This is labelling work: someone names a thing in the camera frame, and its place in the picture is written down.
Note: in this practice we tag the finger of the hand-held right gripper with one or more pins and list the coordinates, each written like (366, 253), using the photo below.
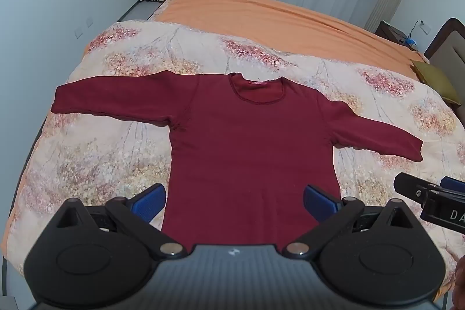
(453, 183)
(412, 186)

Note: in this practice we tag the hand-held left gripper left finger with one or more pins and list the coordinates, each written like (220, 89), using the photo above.
(150, 201)

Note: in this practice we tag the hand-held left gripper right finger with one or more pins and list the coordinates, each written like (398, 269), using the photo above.
(316, 203)

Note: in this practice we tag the dark red long-sleeve shirt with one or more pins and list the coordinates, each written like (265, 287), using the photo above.
(250, 146)

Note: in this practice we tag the person's right hand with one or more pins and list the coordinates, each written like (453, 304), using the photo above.
(460, 284)

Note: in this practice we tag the floral blanket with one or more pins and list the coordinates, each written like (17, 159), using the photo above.
(109, 157)

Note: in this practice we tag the olive green pillow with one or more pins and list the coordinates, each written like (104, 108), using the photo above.
(436, 79)

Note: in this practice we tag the padded bed headboard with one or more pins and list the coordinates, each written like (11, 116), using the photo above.
(448, 48)

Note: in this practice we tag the small blue object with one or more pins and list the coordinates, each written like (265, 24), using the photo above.
(410, 41)

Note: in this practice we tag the dark wooden nightstand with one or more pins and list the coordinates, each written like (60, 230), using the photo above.
(390, 32)

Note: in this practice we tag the white socket with charger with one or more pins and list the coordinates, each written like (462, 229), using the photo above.
(424, 28)

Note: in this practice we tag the orange bed sheet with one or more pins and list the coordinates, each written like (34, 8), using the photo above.
(272, 16)

